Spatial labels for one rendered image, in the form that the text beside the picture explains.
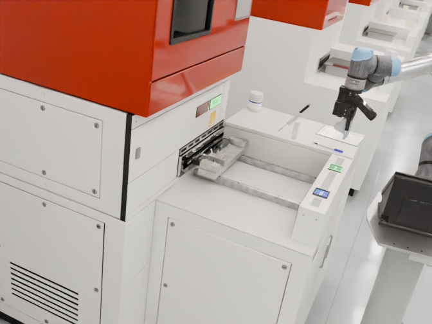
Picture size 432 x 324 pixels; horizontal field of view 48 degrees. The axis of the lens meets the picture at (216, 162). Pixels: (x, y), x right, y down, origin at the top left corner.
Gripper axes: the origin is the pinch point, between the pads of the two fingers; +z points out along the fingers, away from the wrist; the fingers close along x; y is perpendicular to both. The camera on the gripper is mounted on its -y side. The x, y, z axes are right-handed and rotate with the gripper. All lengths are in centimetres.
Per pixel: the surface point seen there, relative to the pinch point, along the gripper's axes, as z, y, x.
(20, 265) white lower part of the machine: 70, 109, 66
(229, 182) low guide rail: 27, 39, 19
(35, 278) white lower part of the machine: 74, 102, 65
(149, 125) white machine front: -5, 59, 55
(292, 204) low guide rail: 26.5, 11.3, 19.0
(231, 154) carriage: 23, 47, 0
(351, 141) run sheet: 13.9, 0.5, -35.1
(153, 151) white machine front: 6, 59, 51
